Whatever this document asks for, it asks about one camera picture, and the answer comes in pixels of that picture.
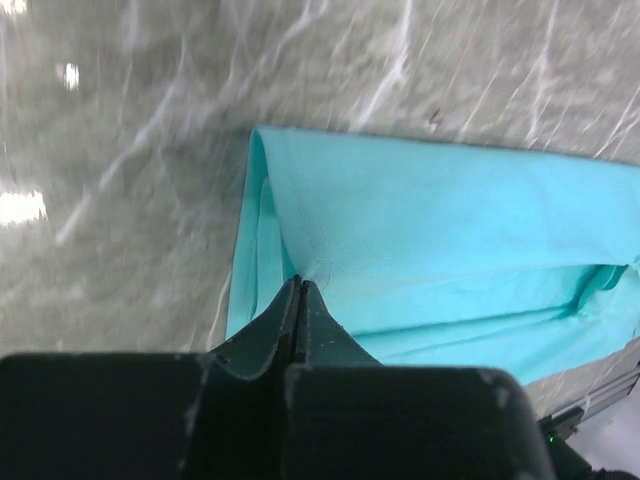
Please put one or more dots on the aluminium rail frame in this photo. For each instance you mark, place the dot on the aluminium rail frame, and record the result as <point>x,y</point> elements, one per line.
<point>568,398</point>

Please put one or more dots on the turquoise t-shirt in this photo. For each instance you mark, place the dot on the turquoise t-shirt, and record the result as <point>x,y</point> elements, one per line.
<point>442,254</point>

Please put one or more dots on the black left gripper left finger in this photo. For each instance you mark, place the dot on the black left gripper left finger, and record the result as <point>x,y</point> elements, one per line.
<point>214,415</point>

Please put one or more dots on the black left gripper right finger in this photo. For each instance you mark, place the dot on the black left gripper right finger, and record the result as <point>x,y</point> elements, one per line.
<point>366,421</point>

